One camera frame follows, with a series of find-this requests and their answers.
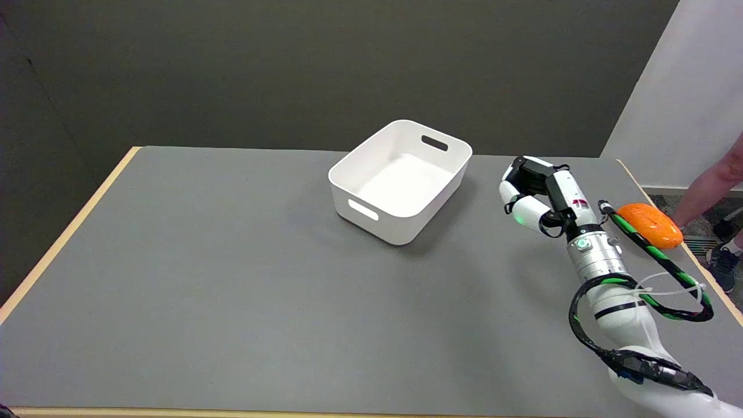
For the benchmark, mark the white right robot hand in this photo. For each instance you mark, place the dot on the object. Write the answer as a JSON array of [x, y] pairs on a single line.
[[566, 194]]

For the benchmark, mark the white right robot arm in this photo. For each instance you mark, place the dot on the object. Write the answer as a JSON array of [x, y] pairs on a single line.
[[624, 302]]

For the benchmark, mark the person's bare leg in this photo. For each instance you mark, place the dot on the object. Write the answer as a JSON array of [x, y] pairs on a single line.
[[711, 186]]

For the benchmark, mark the white plastic bin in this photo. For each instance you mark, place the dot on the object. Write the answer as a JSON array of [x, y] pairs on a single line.
[[400, 180]]

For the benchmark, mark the dark sneaker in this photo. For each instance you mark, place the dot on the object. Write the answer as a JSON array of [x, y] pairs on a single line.
[[725, 264]]

